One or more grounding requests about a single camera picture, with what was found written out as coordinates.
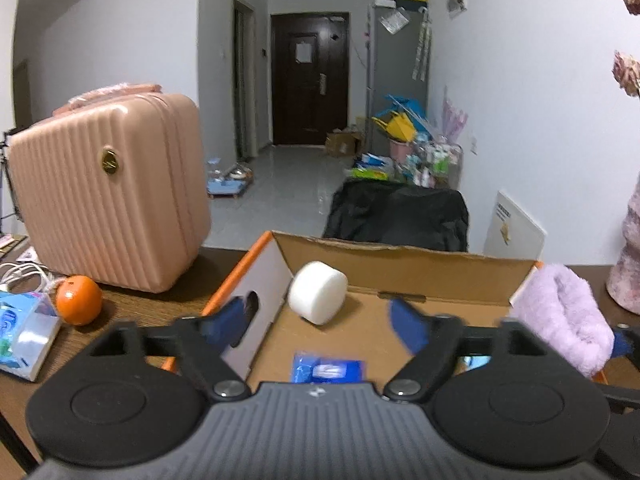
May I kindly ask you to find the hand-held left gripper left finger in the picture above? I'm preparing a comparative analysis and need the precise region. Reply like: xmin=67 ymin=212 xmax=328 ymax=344
xmin=87 ymin=294 xmax=253 ymax=403

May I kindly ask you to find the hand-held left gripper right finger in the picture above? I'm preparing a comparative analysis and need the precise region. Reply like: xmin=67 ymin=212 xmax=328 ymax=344
xmin=382 ymin=297 xmax=551 ymax=403

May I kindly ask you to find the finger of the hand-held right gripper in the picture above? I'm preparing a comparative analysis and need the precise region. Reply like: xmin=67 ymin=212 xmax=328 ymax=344
xmin=612 ymin=324 xmax=640 ymax=359
xmin=602 ymin=384 xmax=640 ymax=413

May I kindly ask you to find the red cardboard box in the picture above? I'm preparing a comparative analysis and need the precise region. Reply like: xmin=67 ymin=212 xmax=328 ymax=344
xmin=161 ymin=230 xmax=608 ymax=386

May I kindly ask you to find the lilac fluffy headband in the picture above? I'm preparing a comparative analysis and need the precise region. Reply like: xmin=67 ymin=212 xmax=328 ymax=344
xmin=509 ymin=263 xmax=616 ymax=378

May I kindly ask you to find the blue pocket tissue packet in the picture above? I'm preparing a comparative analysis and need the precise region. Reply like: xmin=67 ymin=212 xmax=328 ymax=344
xmin=292 ymin=352 xmax=363 ymax=386

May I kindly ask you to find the white foam cylinder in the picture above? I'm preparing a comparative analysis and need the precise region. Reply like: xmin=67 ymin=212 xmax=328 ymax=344
xmin=287 ymin=261 xmax=348 ymax=326

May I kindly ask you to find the pink textured vase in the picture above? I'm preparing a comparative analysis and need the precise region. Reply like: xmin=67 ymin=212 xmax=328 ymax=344
xmin=606 ymin=170 xmax=640 ymax=316

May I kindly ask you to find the black bag on chair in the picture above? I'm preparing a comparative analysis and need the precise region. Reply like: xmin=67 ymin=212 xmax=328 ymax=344
xmin=322 ymin=178 xmax=470 ymax=252

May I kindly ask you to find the white flat panel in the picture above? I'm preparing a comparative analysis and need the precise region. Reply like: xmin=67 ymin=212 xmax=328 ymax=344
xmin=483 ymin=190 xmax=547 ymax=261

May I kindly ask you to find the orange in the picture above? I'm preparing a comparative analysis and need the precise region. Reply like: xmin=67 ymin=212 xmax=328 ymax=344
xmin=55 ymin=275 xmax=103 ymax=326

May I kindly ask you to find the pile of colourful packets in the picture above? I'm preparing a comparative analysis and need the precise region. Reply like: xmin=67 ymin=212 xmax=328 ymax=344
xmin=345 ymin=152 xmax=396 ymax=181

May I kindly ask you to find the pink ribbed suitcase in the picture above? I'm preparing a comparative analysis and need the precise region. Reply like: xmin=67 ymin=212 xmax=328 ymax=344
xmin=7 ymin=83 xmax=213 ymax=293

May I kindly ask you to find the rolling cart with bottles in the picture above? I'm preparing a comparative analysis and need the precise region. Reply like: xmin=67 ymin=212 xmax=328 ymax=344
xmin=405 ymin=130 xmax=463 ymax=190

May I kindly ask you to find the brown cardboard box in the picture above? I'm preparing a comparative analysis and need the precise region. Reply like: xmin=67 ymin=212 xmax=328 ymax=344
xmin=325 ymin=130 xmax=363 ymax=157

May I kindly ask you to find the yellow bag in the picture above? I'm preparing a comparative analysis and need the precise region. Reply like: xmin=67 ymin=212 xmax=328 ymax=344
xmin=372 ymin=112 xmax=416 ymax=143

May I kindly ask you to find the blue tissue pack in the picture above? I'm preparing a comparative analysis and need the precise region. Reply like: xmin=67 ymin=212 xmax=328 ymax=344
xmin=0 ymin=290 xmax=63 ymax=382

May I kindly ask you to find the pink pampas decoration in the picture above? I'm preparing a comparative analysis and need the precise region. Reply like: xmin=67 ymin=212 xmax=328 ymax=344
xmin=440 ymin=86 xmax=469 ymax=146

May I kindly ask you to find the blue folding rack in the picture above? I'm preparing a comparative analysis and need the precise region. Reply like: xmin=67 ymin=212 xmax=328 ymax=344
xmin=384 ymin=93 xmax=428 ymax=131

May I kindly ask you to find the dark brown entrance door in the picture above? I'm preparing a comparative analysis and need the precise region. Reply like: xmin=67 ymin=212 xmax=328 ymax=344
xmin=270 ymin=11 xmax=351 ymax=147

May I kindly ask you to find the dark side door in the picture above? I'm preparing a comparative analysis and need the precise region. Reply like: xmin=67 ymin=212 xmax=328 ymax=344
xmin=232 ymin=0 xmax=258 ymax=161

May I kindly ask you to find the grey refrigerator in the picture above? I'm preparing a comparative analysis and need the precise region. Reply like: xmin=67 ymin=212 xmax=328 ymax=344
xmin=366 ymin=2 xmax=430 ymax=161

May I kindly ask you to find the folded white umbrella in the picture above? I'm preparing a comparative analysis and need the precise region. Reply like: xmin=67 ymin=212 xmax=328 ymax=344
xmin=411 ymin=22 xmax=432 ymax=82

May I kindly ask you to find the bunch of dried pink roses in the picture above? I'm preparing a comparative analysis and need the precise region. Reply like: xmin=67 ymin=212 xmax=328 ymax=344
xmin=612 ymin=0 xmax=640 ymax=98

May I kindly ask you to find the clear bag on refrigerator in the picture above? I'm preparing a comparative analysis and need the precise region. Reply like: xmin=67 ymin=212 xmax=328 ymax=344
xmin=380 ymin=10 xmax=410 ymax=35

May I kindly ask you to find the white charging cable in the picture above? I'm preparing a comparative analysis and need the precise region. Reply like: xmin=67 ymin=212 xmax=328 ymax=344
xmin=0 ymin=260 xmax=56 ymax=293

